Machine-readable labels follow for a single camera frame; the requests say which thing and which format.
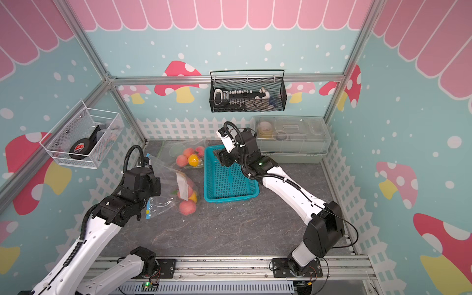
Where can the black tape measure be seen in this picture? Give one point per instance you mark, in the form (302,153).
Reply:
(83,147)

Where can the black power strip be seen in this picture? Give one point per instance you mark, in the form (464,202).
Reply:
(223,98)

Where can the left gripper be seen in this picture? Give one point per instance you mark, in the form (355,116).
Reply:
(156,184)

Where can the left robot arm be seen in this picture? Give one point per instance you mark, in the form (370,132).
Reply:
(100,224)

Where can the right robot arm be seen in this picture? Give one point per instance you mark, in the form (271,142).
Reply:
(324,221)

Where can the pink peach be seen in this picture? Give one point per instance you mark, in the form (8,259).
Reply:
(187,207)
(182,161)
(185,193)
(200,151)

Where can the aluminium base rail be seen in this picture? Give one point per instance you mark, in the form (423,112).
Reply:
(231,275)

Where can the clear green zip-top bag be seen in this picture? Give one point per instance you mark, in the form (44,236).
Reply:
(170,150)

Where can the clear plastic storage box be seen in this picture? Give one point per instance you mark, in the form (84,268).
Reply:
(292,139)

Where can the teal plastic basket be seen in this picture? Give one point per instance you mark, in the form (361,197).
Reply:
(225,184)

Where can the white wire wall basket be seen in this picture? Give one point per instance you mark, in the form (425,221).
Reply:
(83,137)

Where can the orange-pink peach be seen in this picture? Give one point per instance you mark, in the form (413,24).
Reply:
(188,152)

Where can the black wire wall basket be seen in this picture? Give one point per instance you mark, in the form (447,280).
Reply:
(271,80)

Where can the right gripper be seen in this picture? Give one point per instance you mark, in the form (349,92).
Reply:
(223,156)

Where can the yellow peach with leaf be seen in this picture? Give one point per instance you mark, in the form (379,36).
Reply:
(193,197)

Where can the blue stick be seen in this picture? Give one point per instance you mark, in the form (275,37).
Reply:
(171,181)

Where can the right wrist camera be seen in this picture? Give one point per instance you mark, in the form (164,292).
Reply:
(226,138)

